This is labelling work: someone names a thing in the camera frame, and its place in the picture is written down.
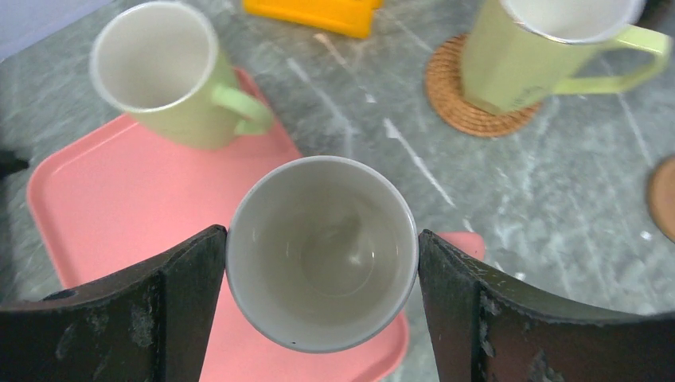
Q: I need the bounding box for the light wooden round coaster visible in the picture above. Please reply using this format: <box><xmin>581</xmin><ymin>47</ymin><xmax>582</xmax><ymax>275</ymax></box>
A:
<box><xmin>646</xmin><ymin>155</ymin><xmax>674</xmax><ymax>242</ymax></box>

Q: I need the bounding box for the light green mug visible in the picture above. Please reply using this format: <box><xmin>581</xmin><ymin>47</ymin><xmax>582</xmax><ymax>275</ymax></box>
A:
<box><xmin>89</xmin><ymin>1</ymin><xmax>274</xmax><ymax>150</ymax></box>

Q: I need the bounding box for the pink plastic tray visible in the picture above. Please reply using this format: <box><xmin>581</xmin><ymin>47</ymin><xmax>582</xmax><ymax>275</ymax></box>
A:
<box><xmin>26</xmin><ymin>67</ymin><xmax>486</xmax><ymax>382</ymax></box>

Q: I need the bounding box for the woven rattan coaster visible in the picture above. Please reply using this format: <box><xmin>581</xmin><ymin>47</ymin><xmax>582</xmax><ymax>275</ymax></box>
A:
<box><xmin>425</xmin><ymin>33</ymin><xmax>543</xmax><ymax>138</ymax></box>

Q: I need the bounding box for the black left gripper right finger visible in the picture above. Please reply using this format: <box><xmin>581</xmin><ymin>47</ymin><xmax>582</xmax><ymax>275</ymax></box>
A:
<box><xmin>418</xmin><ymin>230</ymin><xmax>674</xmax><ymax>381</ymax></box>

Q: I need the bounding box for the yellow plastic bin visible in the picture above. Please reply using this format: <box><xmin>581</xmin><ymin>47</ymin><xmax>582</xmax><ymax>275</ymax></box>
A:
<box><xmin>242</xmin><ymin>0</ymin><xmax>384</xmax><ymax>38</ymax></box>

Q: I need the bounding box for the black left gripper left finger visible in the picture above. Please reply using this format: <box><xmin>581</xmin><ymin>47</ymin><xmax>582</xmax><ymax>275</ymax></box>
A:
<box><xmin>1</xmin><ymin>225</ymin><xmax>227</xmax><ymax>381</ymax></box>

